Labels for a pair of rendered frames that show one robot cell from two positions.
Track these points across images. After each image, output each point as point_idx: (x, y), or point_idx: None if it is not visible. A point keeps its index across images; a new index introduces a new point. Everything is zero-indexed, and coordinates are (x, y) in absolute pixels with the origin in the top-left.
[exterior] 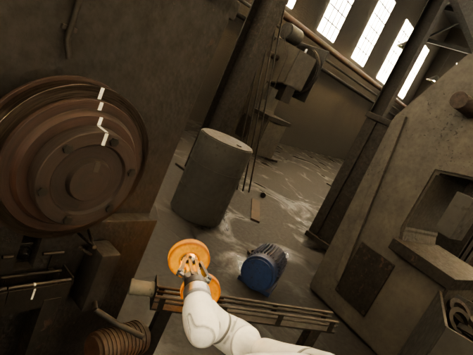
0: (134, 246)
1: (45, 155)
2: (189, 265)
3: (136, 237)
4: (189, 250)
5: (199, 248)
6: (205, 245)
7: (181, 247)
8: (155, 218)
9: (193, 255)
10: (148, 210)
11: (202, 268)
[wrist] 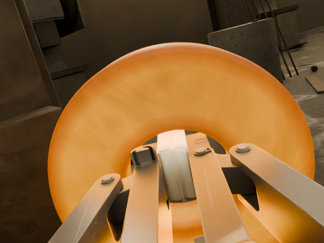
0: (44, 219)
1: None
2: (125, 234)
3: (21, 191)
4: (132, 120)
5: (184, 75)
6: (217, 47)
7: (72, 131)
8: (54, 107)
9: (172, 138)
10: (39, 100)
11: (279, 201)
